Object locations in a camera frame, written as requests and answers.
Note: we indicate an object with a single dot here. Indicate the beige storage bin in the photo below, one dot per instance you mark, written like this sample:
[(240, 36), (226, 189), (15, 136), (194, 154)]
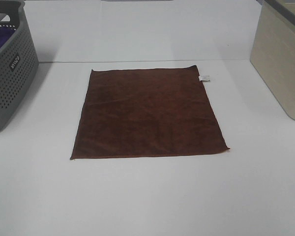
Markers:
[(273, 51)]

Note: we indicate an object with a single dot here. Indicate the white towel care label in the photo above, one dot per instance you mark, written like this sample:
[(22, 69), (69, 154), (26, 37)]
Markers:
[(204, 78)]

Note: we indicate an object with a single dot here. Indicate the brown towel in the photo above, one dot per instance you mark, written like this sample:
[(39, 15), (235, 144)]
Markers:
[(147, 113)]

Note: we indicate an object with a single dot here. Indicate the grey perforated laundry basket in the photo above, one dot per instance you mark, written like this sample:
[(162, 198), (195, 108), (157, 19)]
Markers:
[(18, 60)]

